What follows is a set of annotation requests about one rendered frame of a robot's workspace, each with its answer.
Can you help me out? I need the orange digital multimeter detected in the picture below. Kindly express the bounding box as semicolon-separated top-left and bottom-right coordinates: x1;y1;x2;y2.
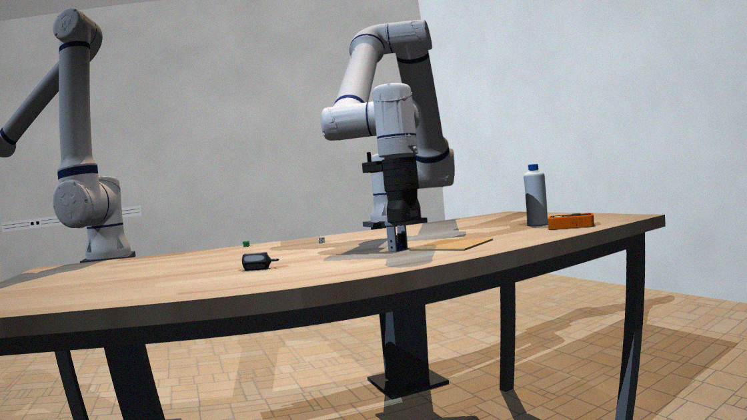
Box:
548;213;594;230

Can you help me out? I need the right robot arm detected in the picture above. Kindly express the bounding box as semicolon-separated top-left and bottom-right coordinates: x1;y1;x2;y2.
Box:
0;8;131;259

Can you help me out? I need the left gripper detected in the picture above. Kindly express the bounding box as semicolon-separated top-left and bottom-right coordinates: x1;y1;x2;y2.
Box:
362;137;421;251

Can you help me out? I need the grey plastic bottle with blue cap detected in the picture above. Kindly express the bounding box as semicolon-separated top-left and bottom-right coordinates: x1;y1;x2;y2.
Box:
524;164;548;226

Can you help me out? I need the orange square mat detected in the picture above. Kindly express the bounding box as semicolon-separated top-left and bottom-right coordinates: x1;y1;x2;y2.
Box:
409;239;493;251

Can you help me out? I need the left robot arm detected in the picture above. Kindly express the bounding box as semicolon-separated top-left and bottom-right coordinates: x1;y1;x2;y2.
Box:
321;20;455;223

